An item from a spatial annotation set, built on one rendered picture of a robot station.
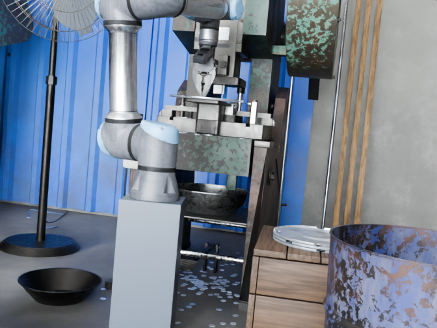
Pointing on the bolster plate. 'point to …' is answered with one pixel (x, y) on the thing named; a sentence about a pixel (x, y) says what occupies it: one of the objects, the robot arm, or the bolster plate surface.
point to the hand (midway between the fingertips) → (201, 94)
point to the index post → (253, 112)
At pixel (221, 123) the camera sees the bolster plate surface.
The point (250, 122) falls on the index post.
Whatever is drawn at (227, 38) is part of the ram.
